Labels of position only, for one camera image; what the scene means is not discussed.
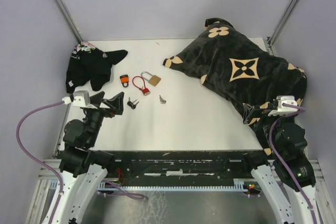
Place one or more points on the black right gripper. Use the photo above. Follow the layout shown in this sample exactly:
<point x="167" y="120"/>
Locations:
<point x="257" y="112"/>

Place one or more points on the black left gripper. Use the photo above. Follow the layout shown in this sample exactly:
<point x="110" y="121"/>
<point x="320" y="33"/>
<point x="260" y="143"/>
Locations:
<point x="116" y="103"/>

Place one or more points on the brass padlock silver shackle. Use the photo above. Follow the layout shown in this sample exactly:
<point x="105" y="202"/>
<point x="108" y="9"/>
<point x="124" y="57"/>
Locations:
<point x="150" y="78"/>

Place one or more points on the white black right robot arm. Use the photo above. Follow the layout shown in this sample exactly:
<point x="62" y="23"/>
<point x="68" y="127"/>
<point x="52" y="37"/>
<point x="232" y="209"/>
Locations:
<point x="289" y="182"/>

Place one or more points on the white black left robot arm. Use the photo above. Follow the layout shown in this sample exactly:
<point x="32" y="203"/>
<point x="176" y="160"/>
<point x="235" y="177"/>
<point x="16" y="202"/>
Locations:
<point x="82" y="169"/>

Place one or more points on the black headed key pair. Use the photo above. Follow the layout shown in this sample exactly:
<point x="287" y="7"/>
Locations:
<point x="132" y="104"/>

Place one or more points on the orange black small padlock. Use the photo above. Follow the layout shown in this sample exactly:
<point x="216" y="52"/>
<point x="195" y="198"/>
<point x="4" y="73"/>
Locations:
<point x="124" y="80"/>

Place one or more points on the black printed garment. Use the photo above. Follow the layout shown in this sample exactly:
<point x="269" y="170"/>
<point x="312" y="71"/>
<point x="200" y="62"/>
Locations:
<point x="88" y="63"/>

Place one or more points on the black beige patterned blanket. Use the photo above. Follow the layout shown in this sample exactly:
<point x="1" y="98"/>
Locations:
<point x="231" y="65"/>

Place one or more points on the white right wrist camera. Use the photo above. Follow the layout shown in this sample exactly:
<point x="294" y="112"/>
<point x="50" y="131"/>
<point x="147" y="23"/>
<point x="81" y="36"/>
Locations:
<point x="284" y="105"/>

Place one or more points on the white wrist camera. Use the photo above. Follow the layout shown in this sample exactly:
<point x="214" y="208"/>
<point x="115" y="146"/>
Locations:
<point x="284" y="105"/>
<point x="78" y="98"/>

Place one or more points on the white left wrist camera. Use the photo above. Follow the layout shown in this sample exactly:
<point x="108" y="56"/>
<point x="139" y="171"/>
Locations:
<point x="78" y="98"/>

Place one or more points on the red cable padlock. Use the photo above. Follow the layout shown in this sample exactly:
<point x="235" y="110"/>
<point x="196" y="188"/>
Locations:
<point x="145" y="91"/>

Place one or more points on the black base frame bar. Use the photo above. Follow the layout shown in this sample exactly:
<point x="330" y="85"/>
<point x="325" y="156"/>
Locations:
<point x="180" y="168"/>

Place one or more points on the white slotted cable duct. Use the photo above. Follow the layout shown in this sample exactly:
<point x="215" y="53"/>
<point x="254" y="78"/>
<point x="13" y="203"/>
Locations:
<point x="237" y="187"/>

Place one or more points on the left aluminium frame post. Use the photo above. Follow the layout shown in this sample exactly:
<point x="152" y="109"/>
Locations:
<point x="68" y="19"/>

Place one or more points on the aluminium frame post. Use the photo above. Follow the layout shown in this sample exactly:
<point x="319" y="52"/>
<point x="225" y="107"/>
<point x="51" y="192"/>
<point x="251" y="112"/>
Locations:
<point x="292" y="4"/>
<point x="68" y="19"/>

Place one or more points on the right aluminium frame post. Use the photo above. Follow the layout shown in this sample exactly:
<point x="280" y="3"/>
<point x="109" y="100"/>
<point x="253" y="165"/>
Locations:
<point x="292" y="4"/>

